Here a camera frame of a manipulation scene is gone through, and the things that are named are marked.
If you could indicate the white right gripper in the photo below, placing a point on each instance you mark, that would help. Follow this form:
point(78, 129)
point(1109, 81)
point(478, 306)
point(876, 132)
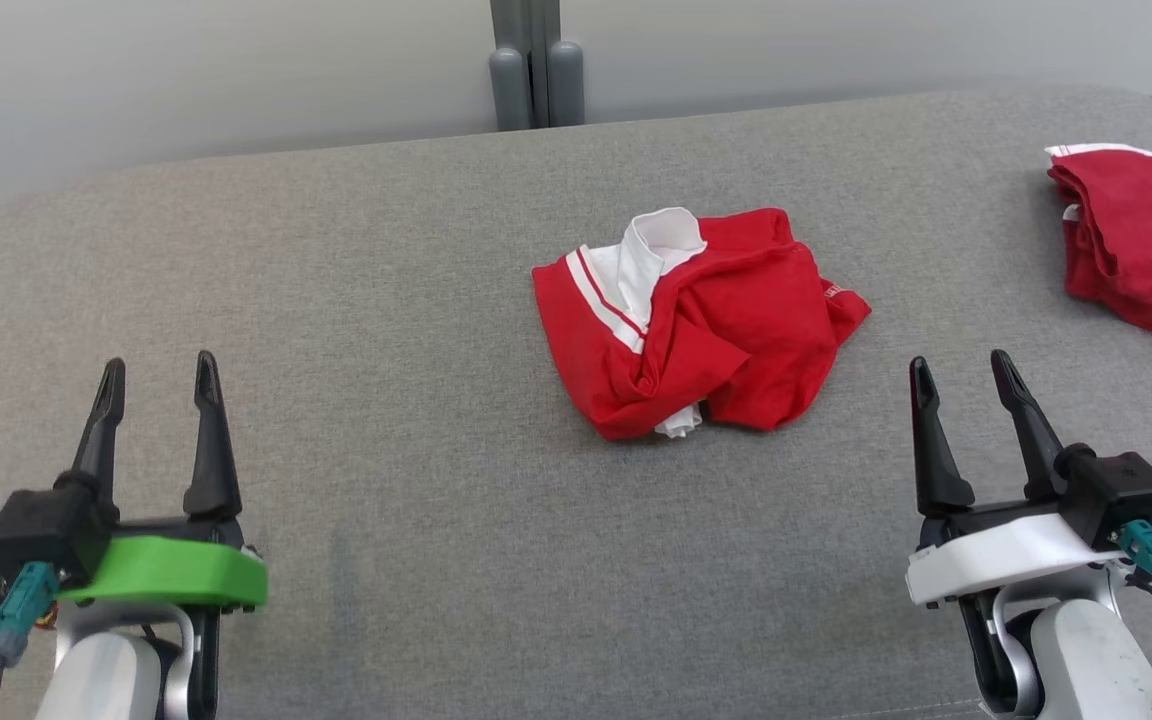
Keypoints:
point(996, 555)

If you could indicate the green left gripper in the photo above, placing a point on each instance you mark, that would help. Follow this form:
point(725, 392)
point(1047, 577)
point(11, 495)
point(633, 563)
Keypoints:
point(176, 575)

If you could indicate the red shorts with white stripe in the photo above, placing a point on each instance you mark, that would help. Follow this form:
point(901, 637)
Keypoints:
point(1146, 240)

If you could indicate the red basketball jersey white trim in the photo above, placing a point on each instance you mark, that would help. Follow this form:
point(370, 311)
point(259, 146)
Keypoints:
point(736, 320)

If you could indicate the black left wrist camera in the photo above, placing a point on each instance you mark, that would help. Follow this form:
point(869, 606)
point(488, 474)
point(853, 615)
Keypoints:
point(41, 535)

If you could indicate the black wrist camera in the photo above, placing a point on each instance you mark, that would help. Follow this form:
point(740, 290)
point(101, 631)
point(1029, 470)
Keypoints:
point(1121, 495)
point(41, 535)

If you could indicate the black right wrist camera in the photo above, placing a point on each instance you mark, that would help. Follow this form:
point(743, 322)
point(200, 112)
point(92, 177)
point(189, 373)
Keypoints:
point(1121, 495)

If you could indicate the grey rounded post cap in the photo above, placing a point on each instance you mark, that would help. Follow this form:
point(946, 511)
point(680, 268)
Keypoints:
point(510, 95)
point(566, 90)

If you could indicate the grey partition post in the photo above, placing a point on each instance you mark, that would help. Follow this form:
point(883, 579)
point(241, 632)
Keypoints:
point(536, 25)

